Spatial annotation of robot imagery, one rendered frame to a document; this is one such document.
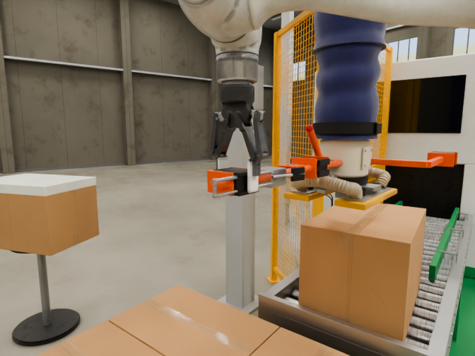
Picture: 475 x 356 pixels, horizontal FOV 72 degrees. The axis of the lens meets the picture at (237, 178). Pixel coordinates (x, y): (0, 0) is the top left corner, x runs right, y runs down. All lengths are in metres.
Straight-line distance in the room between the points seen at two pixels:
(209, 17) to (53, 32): 12.48
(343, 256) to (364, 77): 0.65
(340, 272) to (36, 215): 1.64
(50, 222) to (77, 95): 10.79
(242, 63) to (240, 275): 1.98
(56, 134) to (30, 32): 3.21
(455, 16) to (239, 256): 2.04
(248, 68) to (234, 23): 0.15
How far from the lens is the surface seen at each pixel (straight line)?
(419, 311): 1.73
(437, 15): 0.73
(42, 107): 12.55
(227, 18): 0.56
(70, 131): 12.66
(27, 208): 2.21
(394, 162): 1.22
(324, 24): 1.20
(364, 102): 1.15
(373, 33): 1.19
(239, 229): 2.38
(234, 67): 0.69
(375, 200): 1.14
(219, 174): 0.70
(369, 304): 1.38
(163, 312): 1.57
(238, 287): 2.55
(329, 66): 1.18
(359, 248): 1.31
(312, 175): 0.97
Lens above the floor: 1.33
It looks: 8 degrees down
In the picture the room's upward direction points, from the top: straight up
